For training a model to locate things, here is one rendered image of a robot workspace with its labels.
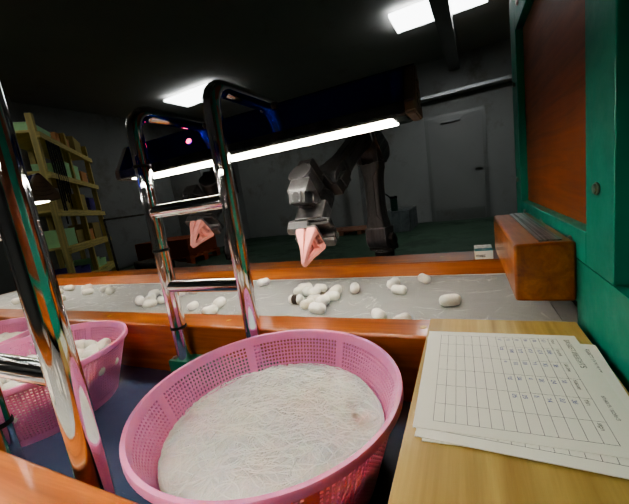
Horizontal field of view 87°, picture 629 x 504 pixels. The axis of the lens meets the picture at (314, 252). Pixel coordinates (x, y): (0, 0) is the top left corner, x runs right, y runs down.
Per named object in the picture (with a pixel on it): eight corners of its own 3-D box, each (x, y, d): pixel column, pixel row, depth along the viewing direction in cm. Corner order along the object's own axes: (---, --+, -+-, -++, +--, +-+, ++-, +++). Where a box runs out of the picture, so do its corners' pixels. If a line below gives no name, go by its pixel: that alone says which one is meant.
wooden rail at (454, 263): (70, 311, 155) (60, 273, 152) (524, 324, 78) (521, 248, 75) (41, 322, 144) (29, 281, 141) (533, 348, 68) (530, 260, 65)
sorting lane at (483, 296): (32, 291, 142) (31, 286, 142) (531, 282, 65) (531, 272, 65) (-68, 318, 115) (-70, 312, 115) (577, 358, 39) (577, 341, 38)
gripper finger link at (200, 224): (191, 238, 93) (204, 214, 99) (172, 240, 96) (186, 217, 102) (205, 253, 98) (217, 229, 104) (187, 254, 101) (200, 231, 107)
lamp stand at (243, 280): (240, 333, 73) (199, 123, 66) (323, 338, 65) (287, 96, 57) (172, 382, 56) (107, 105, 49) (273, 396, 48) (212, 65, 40)
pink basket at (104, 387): (42, 372, 68) (29, 329, 66) (166, 358, 66) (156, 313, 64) (-138, 485, 42) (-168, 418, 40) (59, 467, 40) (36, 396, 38)
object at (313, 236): (307, 255, 65) (317, 219, 70) (276, 257, 68) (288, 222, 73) (320, 274, 70) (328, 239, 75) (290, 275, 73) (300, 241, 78)
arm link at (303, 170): (311, 177, 68) (330, 139, 74) (281, 183, 73) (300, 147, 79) (337, 214, 76) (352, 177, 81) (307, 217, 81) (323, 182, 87)
